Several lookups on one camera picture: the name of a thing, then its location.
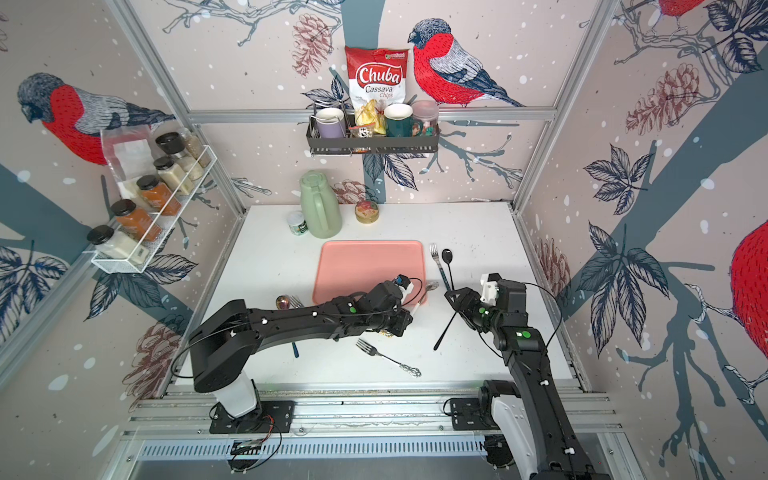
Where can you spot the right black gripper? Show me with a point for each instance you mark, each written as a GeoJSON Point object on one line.
{"type": "Point", "coordinates": [466, 304]}

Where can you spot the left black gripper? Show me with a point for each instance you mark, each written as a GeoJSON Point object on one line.
{"type": "Point", "coordinates": [404, 323]}

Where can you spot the large black long spoon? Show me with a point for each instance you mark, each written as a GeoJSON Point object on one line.
{"type": "Point", "coordinates": [440, 339]}

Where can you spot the silver ornate handle fork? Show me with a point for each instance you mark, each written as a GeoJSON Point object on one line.
{"type": "Point", "coordinates": [372, 351]}

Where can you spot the teal handle fork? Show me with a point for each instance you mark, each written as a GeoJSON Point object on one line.
{"type": "Point", "coordinates": [434, 253]}

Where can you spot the cow pattern handle spoon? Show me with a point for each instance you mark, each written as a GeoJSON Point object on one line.
{"type": "Point", "coordinates": [430, 286]}

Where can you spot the small black spoon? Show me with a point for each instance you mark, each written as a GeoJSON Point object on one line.
{"type": "Point", "coordinates": [447, 258]}

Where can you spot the grey speckled handle fork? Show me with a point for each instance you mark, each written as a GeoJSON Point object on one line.
{"type": "Point", "coordinates": [295, 302]}

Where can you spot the iridescent rainbow spoon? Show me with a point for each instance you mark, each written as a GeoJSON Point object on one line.
{"type": "Point", "coordinates": [285, 302]}

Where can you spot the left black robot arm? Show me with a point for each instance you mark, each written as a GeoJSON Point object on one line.
{"type": "Point", "coordinates": [221, 346]}

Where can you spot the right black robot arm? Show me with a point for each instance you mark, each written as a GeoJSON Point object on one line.
{"type": "Point", "coordinates": [527, 409]}

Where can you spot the pink plastic tray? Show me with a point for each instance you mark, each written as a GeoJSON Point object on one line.
{"type": "Point", "coordinates": [345, 267]}

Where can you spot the round gold tin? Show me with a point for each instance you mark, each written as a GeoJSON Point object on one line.
{"type": "Point", "coordinates": [367, 211]}

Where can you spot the green thermos jug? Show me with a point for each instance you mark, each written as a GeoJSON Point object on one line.
{"type": "Point", "coordinates": [319, 205]}

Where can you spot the small green labelled can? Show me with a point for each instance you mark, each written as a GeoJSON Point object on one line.
{"type": "Point", "coordinates": [297, 223]}

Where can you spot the dark green mug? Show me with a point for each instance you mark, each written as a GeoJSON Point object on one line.
{"type": "Point", "coordinates": [399, 120]}

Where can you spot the purple mug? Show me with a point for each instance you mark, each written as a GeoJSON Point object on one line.
{"type": "Point", "coordinates": [330, 123]}

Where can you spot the yellow snack packet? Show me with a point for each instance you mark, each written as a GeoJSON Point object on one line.
{"type": "Point", "coordinates": [371, 117]}

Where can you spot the clear jar pink lid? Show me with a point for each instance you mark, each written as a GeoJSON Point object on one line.
{"type": "Point", "coordinates": [425, 118]}

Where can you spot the red Chuba chips bag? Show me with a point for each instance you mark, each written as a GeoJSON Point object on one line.
{"type": "Point", "coordinates": [377, 75]}

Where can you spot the beige spice jar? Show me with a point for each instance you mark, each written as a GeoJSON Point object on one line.
{"type": "Point", "coordinates": [174, 175]}

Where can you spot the orange spice jar middle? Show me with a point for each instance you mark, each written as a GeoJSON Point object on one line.
{"type": "Point", "coordinates": [158, 195]}

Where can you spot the orange spice jar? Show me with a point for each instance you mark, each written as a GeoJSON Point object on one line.
{"type": "Point", "coordinates": [136, 221]}
{"type": "Point", "coordinates": [158, 195]}

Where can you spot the dark lid spice jar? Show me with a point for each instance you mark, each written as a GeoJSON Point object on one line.
{"type": "Point", "coordinates": [172, 144]}

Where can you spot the orange spice jar front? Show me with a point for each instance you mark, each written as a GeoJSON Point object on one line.
{"type": "Point", "coordinates": [136, 221]}

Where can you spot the clear acrylic spice rack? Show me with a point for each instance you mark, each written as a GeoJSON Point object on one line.
{"type": "Point", "coordinates": [207, 160]}

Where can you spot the white powder spice jar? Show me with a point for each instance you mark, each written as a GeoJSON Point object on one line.
{"type": "Point", "coordinates": [116, 244]}

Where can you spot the clear plastic bag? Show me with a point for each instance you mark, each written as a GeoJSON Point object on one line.
{"type": "Point", "coordinates": [129, 156]}

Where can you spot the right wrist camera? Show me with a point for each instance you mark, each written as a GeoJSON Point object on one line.
{"type": "Point", "coordinates": [489, 288]}

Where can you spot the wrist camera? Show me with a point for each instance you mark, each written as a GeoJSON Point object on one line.
{"type": "Point", "coordinates": [405, 286]}
{"type": "Point", "coordinates": [489, 288]}

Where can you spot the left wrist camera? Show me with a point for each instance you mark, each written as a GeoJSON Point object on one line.
{"type": "Point", "coordinates": [405, 286]}

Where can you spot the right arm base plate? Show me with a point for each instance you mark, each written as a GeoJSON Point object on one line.
{"type": "Point", "coordinates": [468, 414]}

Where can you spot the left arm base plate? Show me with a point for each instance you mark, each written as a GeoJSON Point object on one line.
{"type": "Point", "coordinates": [269, 416]}

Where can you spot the dark wall shelf basket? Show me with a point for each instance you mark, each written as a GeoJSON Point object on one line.
{"type": "Point", "coordinates": [376, 144]}

